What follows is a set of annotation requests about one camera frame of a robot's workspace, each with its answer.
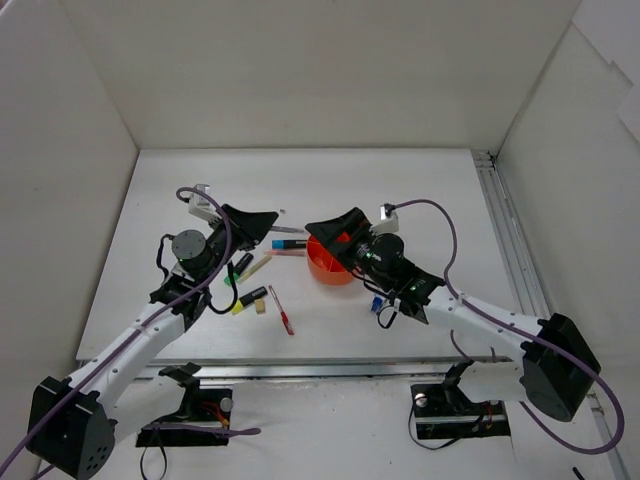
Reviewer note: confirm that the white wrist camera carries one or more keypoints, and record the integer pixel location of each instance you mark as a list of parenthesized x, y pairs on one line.
[(202, 208), (389, 221)]

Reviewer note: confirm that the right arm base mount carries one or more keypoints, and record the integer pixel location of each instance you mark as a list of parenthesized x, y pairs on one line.
[(441, 415)]

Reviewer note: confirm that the red gel pen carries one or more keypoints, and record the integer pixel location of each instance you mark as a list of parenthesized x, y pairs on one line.
[(284, 317)]

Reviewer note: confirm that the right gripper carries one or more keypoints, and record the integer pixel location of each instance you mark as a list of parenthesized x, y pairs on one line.
[(356, 235)]

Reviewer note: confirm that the front aluminium rail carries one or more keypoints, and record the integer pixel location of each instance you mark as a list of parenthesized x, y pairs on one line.
[(276, 371)]

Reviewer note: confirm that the yellow cap black highlighter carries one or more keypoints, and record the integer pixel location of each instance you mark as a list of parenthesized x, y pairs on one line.
[(249, 299)]

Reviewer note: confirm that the right aluminium rail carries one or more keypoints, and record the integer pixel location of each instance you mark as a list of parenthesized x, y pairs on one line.
[(526, 287)]

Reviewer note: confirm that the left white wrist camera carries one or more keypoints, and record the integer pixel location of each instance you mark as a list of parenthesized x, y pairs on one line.
[(202, 208)]

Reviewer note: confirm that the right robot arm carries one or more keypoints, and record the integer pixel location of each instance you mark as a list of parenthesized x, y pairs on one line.
[(555, 367)]

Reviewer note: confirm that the slim yellow marker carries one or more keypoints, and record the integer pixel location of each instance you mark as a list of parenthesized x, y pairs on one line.
[(255, 268)]

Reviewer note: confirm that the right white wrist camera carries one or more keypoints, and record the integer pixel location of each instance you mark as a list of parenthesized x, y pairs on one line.
[(389, 221)]

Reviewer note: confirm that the blue cap black highlighter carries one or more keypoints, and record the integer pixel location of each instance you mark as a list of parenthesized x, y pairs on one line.
[(289, 244)]

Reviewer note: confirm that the slim pink orange marker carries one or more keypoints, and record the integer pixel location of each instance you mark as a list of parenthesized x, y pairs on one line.
[(286, 252)]

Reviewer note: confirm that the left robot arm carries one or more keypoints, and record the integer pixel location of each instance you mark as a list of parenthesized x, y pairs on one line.
[(75, 423)]

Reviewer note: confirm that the green cap black highlighter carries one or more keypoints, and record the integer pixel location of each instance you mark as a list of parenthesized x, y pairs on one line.
[(239, 268)]

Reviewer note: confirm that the clear bottle blue cap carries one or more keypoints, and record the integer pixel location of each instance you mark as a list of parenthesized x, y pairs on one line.
[(377, 304)]

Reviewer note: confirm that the aluminium rail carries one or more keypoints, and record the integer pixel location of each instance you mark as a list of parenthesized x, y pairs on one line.
[(526, 287), (276, 371)]

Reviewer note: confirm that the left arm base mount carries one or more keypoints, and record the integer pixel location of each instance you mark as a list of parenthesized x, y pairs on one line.
[(201, 406)]

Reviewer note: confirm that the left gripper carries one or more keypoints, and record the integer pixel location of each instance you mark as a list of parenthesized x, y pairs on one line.
[(232, 226)]

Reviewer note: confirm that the orange round compartment organizer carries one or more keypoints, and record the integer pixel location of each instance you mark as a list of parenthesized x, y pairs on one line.
[(324, 267)]

